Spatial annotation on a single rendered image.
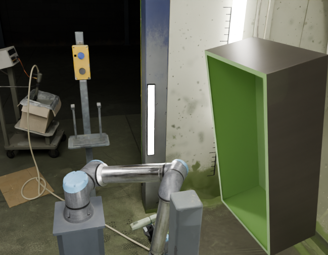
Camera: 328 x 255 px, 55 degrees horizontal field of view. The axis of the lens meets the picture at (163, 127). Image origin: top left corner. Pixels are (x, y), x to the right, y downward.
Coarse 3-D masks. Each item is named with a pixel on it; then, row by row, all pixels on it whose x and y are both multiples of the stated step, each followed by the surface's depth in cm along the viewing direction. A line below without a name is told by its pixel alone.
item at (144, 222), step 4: (152, 216) 242; (140, 220) 240; (144, 220) 239; (148, 220) 239; (152, 220) 239; (132, 224) 238; (136, 224) 237; (140, 224) 237; (144, 224) 238; (148, 224) 240; (132, 228) 236; (136, 228) 237
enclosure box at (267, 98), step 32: (224, 64) 201; (256, 64) 154; (288, 64) 147; (320, 64) 150; (224, 96) 211; (256, 96) 219; (288, 96) 151; (320, 96) 158; (224, 128) 221; (256, 128) 232; (288, 128) 159; (320, 128) 167; (224, 160) 233; (256, 160) 244; (288, 160) 168; (320, 160) 178; (224, 192) 246; (256, 192) 249; (288, 192) 179; (256, 224) 221; (288, 224) 190
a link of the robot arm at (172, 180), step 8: (168, 176) 175; (176, 176) 175; (160, 184) 177; (168, 184) 173; (176, 184) 173; (160, 192) 174; (168, 192) 172; (160, 200) 178; (168, 200) 173; (160, 208) 179; (168, 208) 178; (160, 216) 181; (168, 216) 181; (160, 224) 183; (168, 224) 185; (160, 232) 186; (152, 240) 193; (160, 240) 189; (152, 248) 194; (160, 248) 192
